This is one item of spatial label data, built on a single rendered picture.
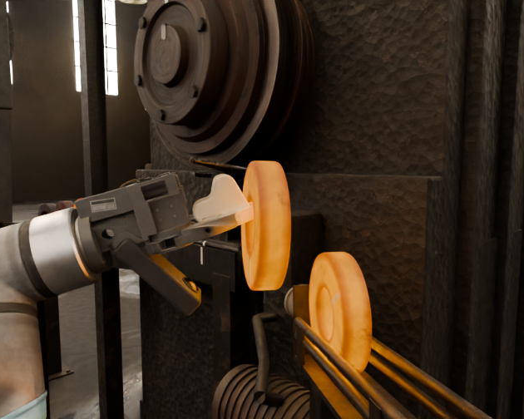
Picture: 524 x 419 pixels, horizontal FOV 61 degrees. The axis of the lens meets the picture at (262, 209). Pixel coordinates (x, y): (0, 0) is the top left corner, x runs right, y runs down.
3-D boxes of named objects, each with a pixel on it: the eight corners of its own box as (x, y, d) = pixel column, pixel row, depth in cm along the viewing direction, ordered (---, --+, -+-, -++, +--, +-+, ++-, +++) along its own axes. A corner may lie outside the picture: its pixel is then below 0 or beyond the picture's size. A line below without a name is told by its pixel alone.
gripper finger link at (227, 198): (264, 163, 49) (184, 186, 48) (278, 214, 50) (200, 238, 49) (259, 163, 52) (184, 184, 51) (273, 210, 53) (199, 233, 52)
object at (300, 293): (342, 355, 65) (340, 283, 65) (343, 357, 65) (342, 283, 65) (294, 359, 64) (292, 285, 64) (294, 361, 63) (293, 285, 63)
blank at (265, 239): (264, 168, 61) (240, 167, 61) (292, 152, 46) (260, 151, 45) (264, 280, 61) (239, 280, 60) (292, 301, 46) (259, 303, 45)
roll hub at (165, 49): (153, 129, 106) (150, 7, 102) (229, 121, 86) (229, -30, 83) (131, 127, 102) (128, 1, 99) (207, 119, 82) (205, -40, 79)
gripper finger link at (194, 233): (235, 214, 48) (155, 239, 47) (239, 228, 48) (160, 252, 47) (230, 209, 53) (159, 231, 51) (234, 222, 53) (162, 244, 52)
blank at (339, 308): (343, 386, 59) (319, 388, 59) (323, 278, 67) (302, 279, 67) (385, 360, 46) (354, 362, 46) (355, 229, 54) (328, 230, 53)
